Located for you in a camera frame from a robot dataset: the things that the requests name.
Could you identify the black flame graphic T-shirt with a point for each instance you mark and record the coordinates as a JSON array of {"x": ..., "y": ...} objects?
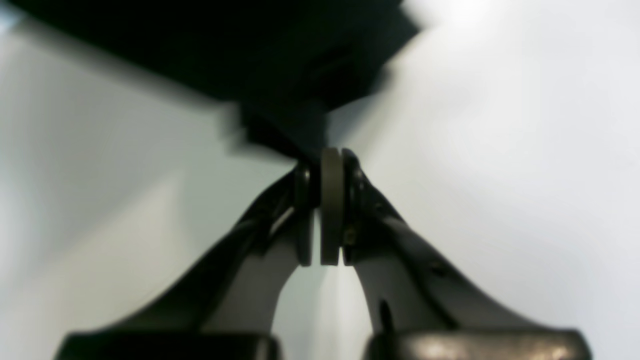
[{"x": 286, "y": 63}]

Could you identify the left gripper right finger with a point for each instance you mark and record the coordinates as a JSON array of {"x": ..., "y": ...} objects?
[{"x": 420, "y": 306}]

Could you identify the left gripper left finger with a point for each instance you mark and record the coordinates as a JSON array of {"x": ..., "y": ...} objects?
[{"x": 223, "y": 307}]

